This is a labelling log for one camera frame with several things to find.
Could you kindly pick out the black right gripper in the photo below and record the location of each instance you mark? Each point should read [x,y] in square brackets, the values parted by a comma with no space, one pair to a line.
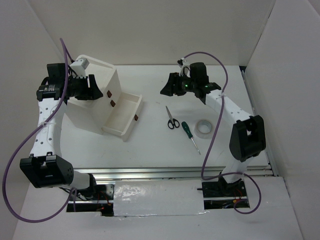
[174,79]

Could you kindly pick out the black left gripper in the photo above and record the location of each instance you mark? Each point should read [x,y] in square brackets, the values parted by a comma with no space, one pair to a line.
[94,90]

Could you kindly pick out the white drawer cabinet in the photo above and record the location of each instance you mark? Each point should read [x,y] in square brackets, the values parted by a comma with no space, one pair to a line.
[91,115]

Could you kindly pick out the long green screwdriver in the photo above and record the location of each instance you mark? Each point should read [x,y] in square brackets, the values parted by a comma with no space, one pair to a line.
[187,130]

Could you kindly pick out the white drawer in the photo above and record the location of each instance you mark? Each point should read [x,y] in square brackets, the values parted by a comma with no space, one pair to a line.
[124,115]

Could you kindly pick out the clear tape roll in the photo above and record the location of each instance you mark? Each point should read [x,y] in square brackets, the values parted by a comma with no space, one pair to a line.
[204,129]

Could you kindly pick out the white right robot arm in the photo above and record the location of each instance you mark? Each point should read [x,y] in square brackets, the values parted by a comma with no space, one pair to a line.
[247,138]

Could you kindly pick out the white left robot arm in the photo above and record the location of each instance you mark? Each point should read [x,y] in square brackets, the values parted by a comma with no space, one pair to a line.
[45,167]

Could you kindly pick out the white foam cover panel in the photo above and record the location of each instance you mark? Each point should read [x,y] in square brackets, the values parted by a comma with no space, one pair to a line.
[157,198]

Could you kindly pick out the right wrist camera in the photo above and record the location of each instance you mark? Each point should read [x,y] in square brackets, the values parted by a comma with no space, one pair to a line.
[184,67]

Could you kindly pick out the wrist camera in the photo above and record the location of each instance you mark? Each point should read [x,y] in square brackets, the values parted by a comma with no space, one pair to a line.
[184,67]
[79,66]

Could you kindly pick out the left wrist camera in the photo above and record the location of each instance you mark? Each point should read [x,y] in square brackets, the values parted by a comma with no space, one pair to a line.
[79,66]

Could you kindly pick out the black handled scissors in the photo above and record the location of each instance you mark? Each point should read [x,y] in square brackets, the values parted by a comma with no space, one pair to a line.
[172,122]

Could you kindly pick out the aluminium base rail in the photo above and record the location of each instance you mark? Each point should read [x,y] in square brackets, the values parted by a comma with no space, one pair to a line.
[104,175]

